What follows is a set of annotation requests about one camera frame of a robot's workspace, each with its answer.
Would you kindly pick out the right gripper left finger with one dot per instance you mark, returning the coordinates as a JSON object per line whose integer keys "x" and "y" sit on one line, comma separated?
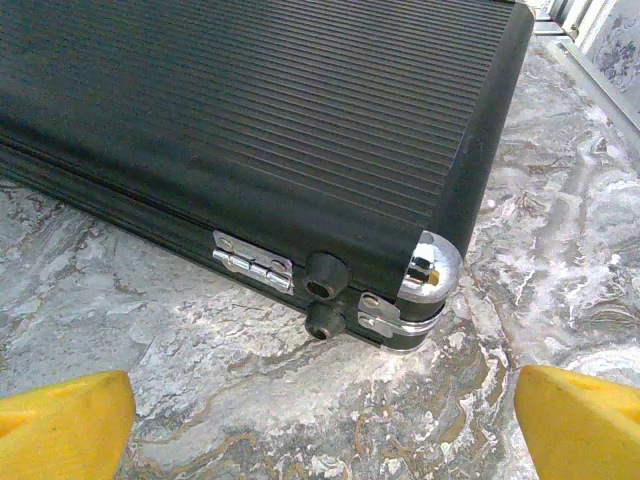
{"x": 65, "y": 430}

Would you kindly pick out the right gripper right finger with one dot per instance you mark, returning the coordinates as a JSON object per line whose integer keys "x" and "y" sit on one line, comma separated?
{"x": 580, "y": 430}

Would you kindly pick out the black ribbed aluminium case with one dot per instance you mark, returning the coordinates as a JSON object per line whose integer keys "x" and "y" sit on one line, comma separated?
{"x": 250, "y": 125}

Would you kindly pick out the aluminium corner post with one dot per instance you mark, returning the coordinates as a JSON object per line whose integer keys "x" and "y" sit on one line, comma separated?
{"x": 550, "y": 15}

